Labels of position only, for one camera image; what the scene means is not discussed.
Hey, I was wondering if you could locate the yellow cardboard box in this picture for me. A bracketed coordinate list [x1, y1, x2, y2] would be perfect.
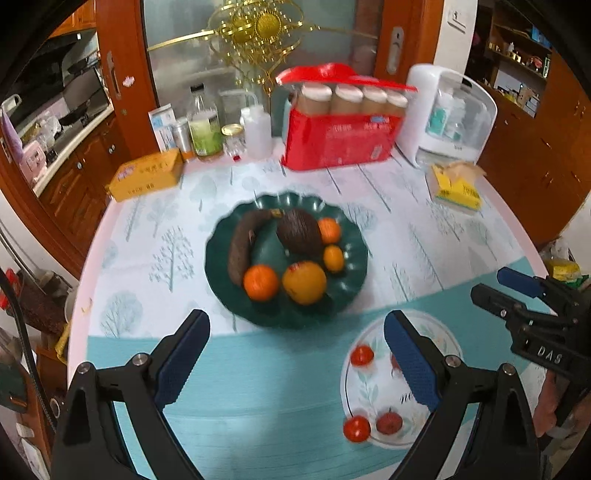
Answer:
[108, 148, 184, 203]

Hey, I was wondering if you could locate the wooden display shelf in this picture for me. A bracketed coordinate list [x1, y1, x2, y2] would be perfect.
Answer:
[485, 9, 555, 116]

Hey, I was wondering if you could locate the white teal baby bottle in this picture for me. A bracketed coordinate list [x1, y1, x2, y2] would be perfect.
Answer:
[445, 108, 466, 141]
[427, 90, 455, 137]

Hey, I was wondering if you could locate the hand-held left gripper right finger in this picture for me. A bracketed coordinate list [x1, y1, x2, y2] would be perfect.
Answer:
[383, 309, 542, 480]

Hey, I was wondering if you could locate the red box of jars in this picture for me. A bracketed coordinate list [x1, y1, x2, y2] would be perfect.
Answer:
[276, 65, 419, 171]

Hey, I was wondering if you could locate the small glass jar gold lid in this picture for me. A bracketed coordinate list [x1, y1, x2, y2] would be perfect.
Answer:
[222, 124, 245, 160]

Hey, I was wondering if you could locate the person's right hand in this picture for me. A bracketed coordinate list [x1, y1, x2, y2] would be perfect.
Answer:
[534, 369, 571, 437]

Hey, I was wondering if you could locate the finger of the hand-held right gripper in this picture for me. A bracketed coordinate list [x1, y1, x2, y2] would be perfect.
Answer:
[497, 266, 561, 302]
[470, 283, 557, 329]

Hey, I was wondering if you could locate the blue white carton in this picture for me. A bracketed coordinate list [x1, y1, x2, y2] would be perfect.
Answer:
[148, 105, 178, 153]

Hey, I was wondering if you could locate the white squeeze bottle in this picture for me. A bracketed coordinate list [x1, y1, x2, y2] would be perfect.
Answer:
[219, 90, 274, 160]

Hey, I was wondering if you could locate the small yellow kumquat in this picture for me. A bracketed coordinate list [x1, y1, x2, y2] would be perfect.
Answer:
[322, 244, 345, 273]

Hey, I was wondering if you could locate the gold door ornament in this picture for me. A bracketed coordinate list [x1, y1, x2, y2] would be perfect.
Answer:
[148, 0, 379, 100]

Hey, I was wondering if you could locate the dark green scalloped plate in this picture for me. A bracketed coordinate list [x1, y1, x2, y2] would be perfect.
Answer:
[205, 194, 370, 329]

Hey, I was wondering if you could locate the slim sliding door handle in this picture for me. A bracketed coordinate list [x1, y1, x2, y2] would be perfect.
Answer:
[106, 51, 122, 100]

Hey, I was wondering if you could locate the dark red cherry tomato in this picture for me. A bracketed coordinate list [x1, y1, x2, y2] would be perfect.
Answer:
[375, 408, 403, 435]

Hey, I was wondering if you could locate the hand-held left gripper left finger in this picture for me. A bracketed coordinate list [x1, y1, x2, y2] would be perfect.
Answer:
[51, 309, 211, 480]

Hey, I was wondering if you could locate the beige cup stack white top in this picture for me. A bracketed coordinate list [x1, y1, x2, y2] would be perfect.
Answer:
[300, 87, 333, 114]
[362, 88, 387, 116]
[385, 90, 409, 118]
[331, 85, 364, 116]

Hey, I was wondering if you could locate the black cable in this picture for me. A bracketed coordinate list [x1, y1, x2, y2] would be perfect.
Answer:
[0, 268, 61, 435]

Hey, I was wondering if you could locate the kitchen range hood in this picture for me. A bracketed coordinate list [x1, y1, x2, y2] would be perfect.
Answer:
[9, 32, 100, 88]

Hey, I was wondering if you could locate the white bottle storage cabinet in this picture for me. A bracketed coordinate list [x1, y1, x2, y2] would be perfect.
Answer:
[396, 65, 498, 169]

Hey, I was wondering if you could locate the pink box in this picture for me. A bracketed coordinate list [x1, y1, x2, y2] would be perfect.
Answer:
[21, 141, 49, 174]

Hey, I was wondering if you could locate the frosted glass wooden door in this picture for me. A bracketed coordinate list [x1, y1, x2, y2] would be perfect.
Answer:
[95, 0, 444, 139]

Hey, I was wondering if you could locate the orange tangerine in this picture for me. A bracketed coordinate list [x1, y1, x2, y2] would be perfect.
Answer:
[243, 264, 281, 302]
[318, 218, 342, 244]

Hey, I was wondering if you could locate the silver metal can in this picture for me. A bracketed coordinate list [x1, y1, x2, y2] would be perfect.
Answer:
[172, 117, 194, 161]

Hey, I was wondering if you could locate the green label glass bottle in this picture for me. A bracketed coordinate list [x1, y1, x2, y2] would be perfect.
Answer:
[187, 83, 225, 161]

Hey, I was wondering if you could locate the dark avocado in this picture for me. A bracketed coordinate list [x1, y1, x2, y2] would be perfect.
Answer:
[277, 209, 324, 257]

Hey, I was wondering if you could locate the black wok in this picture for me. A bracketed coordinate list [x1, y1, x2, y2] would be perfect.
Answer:
[58, 107, 95, 129]

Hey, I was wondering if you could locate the tree print tablecloth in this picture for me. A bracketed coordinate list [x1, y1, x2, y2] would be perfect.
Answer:
[67, 152, 555, 480]

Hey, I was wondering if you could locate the dark brown banana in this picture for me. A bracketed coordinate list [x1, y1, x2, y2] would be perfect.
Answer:
[227, 209, 283, 289]

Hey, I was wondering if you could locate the yellow plastic bag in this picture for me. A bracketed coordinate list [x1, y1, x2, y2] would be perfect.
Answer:
[547, 261, 591, 283]

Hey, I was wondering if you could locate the silver door lock handle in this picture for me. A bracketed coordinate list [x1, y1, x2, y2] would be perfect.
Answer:
[385, 27, 404, 75]

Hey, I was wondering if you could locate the wooden wall cabinet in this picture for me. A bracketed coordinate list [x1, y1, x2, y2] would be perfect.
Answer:
[475, 46, 591, 245]

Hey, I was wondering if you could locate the large yellow orange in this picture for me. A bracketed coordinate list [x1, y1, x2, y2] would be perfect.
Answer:
[282, 261, 328, 306]

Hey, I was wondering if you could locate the yellow tissue pack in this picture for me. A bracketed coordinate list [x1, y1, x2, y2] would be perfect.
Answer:
[431, 161, 486, 212]

